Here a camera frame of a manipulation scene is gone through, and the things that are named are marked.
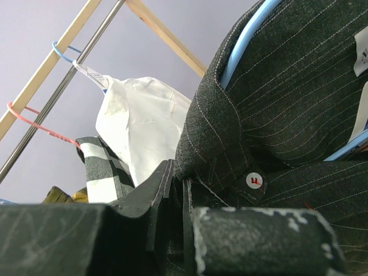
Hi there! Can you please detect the yellow plaid shirt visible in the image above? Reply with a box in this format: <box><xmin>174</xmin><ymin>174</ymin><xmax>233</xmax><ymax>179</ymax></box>
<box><xmin>42</xmin><ymin>186</ymin><xmax>88</xmax><ymax>204</ymax></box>

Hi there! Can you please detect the blue hanger of white shirt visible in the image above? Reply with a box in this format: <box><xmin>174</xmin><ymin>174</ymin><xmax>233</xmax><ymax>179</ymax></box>
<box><xmin>51</xmin><ymin>40</ymin><xmax>108</xmax><ymax>94</ymax></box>

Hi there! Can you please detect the black white checked shirt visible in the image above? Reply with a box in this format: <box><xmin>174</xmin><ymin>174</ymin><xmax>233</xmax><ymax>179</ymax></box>
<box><xmin>76</xmin><ymin>136</ymin><xmax>135</xmax><ymax>204</ymax></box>

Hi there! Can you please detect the light blue wire hanger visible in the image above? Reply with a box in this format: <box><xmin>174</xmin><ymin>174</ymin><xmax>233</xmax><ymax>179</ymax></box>
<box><xmin>220</xmin><ymin>1</ymin><xmax>367</xmax><ymax>162</ymax></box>

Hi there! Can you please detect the wooden clothes rack frame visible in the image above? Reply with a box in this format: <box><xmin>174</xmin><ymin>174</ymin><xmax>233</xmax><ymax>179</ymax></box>
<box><xmin>0</xmin><ymin>0</ymin><xmax>208</xmax><ymax>142</ymax></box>

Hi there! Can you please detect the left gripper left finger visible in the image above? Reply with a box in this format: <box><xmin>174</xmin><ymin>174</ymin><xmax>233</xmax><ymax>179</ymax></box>
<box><xmin>1</xmin><ymin>160</ymin><xmax>174</xmax><ymax>275</ymax></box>

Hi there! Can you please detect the pink hanger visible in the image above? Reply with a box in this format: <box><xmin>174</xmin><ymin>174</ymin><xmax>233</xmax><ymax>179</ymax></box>
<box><xmin>7</xmin><ymin>102</ymin><xmax>81</xmax><ymax>149</ymax></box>

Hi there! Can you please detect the dark pinstriped shirt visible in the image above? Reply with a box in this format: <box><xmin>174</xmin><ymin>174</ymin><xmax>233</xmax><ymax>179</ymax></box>
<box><xmin>170</xmin><ymin>1</ymin><xmax>367</xmax><ymax>275</ymax></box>

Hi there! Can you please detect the metal hanging rod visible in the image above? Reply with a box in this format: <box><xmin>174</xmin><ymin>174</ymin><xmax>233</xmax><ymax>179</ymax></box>
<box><xmin>1</xmin><ymin>1</ymin><xmax>117</xmax><ymax>181</ymax></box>

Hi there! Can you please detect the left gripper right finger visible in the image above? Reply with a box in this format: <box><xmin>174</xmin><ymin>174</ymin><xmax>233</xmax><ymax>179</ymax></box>
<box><xmin>182</xmin><ymin>181</ymin><xmax>347</xmax><ymax>275</ymax></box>

